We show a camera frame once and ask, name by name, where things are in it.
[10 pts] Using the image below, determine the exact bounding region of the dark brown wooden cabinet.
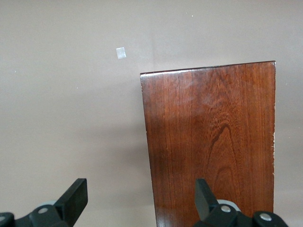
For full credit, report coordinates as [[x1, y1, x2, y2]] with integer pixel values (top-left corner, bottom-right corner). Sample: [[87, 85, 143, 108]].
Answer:
[[139, 60, 277, 227]]

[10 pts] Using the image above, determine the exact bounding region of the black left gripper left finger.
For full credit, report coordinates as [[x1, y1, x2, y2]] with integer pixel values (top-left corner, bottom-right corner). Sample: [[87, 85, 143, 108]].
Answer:
[[0, 178, 89, 227]]

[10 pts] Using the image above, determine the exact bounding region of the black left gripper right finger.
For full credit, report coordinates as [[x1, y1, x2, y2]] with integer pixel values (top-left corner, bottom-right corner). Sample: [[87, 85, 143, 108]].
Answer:
[[191, 178, 290, 227]]

